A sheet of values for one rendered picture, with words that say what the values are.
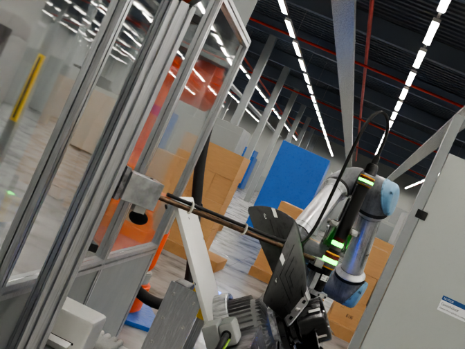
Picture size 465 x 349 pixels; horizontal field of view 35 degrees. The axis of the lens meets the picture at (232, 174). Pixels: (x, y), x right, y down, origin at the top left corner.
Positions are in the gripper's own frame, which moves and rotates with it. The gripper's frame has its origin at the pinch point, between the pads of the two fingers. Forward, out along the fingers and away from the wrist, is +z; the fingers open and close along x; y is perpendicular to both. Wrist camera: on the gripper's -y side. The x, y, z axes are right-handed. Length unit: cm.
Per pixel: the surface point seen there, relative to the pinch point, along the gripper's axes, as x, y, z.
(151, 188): 47, 11, 35
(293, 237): 11.4, 7.0, 28.1
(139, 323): 98, 140, -359
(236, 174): 130, 6, -788
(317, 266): 2.4, 13.2, 1.0
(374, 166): -0.3, -19.1, -1.1
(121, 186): 54, 13, 37
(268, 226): 19.5, 8.7, -0.8
